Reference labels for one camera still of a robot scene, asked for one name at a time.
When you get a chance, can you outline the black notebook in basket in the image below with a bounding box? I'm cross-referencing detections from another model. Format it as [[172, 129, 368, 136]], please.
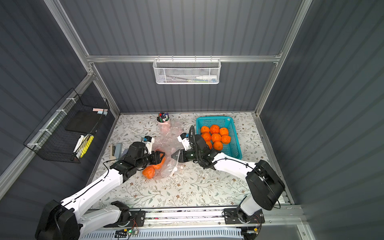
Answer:
[[65, 111, 106, 135]]

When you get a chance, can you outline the teal plastic basket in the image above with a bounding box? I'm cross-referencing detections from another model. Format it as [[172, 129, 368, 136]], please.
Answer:
[[196, 116, 243, 160]]

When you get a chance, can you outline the white wire mesh basket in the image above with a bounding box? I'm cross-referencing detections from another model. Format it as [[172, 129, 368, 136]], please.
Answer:
[[153, 58, 222, 85]]

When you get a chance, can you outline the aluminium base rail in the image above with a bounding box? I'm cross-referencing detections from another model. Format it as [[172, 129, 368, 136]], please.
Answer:
[[64, 205, 304, 232]]

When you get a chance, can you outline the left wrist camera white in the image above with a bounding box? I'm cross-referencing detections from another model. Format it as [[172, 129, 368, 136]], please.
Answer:
[[142, 136, 155, 155]]

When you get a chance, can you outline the pink pen cup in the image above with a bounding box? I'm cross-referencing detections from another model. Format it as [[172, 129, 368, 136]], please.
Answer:
[[157, 112, 171, 133]]

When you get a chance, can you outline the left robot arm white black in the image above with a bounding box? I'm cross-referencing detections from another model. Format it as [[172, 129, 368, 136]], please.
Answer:
[[35, 142, 166, 240]]

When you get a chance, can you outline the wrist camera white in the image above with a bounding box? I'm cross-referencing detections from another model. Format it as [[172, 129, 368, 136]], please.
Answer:
[[142, 136, 155, 155], [177, 133, 192, 151]]

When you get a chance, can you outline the orange fruit taken out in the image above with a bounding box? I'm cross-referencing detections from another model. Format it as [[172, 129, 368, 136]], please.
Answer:
[[210, 125, 220, 135]]

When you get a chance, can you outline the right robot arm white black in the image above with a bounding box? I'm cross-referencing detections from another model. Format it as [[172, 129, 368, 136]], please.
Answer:
[[172, 126, 286, 226]]

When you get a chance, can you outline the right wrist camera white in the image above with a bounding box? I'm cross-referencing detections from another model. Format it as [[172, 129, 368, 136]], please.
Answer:
[[177, 133, 192, 151]]

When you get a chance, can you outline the yellow item in black basket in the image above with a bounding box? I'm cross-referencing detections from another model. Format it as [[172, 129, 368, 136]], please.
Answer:
[[76, 135, 94, 159]]

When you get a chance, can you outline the black wire wall basket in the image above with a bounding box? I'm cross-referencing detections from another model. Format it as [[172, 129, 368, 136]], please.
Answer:
[[24, 91, 110, 163]]

